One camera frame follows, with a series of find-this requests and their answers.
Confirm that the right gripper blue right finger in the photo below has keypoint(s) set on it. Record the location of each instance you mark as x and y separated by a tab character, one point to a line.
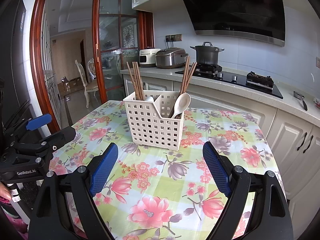
269	218

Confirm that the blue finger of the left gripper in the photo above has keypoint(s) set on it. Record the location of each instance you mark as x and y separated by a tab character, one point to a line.
58	139
38	122

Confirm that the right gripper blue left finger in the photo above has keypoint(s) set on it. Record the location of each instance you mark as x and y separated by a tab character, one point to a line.
51	217

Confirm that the white ceramic spoon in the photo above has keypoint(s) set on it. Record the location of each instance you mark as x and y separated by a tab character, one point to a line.
149	99
182	103

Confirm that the white lower kitchen cabinets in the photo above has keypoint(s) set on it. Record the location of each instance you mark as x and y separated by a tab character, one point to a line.
168	194

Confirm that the person's hand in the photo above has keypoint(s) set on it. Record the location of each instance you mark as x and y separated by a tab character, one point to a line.
4	192

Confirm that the cardboard boxes on floor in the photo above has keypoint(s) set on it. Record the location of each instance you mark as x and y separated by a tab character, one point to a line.
71	86

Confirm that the white dining chair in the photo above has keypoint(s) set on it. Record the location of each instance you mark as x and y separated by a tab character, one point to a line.
89	87

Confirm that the floral tablecloth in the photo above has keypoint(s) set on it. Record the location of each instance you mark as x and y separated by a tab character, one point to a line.
94	132

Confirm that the cream perforated utensil basket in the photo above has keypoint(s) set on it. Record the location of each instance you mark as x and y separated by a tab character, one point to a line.
151	123

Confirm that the brown chopstick bundle left compartment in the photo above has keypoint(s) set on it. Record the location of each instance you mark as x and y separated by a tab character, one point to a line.
134	74

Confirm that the small ladle on counter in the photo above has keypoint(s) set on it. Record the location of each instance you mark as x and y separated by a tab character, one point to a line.
301	98

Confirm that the white countertop appliance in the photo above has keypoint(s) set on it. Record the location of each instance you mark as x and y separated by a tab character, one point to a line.
147	57

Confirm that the black gas cooktop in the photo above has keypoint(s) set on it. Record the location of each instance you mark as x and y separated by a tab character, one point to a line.
253	81

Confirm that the stainless steel rice cooker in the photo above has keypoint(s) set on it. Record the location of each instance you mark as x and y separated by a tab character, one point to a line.
170	58

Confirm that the dark stock pot with lid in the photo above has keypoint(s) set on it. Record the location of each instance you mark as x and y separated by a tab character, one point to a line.
207	53

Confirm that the black range hood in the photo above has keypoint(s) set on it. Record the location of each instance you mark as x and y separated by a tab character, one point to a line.
260	20

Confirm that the red wooden sliding door frame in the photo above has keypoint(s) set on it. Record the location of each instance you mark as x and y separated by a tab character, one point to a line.
36	61

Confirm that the wall power outlet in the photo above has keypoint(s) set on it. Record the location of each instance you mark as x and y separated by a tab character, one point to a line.
173	38

